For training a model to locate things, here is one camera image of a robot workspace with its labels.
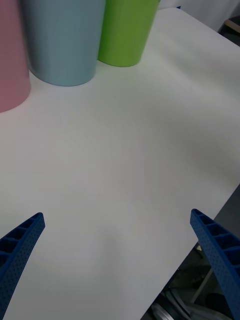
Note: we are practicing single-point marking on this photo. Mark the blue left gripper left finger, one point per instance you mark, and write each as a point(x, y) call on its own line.
point(18, 252)

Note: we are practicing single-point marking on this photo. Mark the pale blue plastic waste bin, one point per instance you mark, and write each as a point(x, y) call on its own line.
point(63, 40)

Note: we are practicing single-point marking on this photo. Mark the green plastic waste bin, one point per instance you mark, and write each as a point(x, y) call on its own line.
point(125, 30)

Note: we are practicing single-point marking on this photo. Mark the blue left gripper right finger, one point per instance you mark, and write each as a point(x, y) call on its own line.
point(220, 255)

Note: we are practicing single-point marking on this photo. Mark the pink plastic waste bin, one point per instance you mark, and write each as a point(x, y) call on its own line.
point(10, 57)

